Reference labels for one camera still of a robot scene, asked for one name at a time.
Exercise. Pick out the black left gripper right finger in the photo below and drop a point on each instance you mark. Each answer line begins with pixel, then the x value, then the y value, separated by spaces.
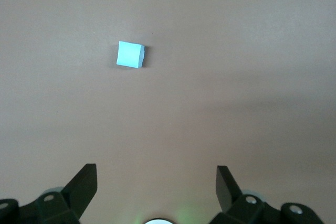
pixel 228 192

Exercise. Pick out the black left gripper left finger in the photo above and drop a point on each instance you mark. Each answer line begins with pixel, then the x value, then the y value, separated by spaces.
pixel 78 190

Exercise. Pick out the blue foam block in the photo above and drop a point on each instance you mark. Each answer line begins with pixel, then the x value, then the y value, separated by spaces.
pixel 128 54

